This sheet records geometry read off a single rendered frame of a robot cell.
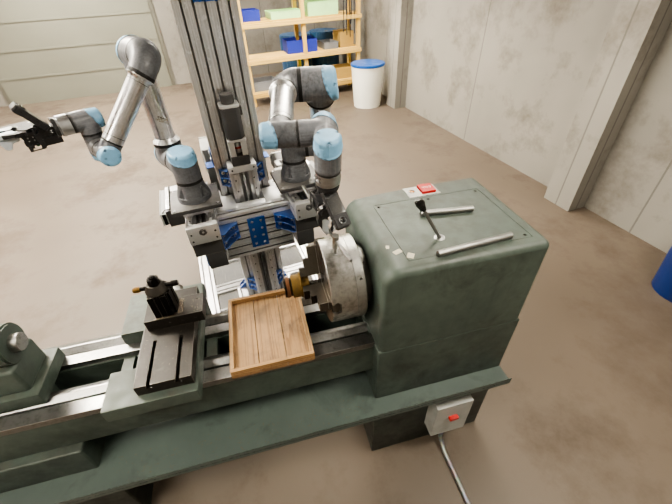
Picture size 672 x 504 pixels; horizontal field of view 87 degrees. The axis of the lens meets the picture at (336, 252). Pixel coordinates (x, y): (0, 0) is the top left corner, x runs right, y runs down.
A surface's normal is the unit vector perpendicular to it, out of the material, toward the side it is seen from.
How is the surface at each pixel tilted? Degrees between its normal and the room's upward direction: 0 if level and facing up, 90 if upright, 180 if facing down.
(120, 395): 0
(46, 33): 90
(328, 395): 0
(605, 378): 0
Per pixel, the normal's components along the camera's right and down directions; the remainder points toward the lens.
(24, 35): 0.36, 0.58
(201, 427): -0.04, -0.77
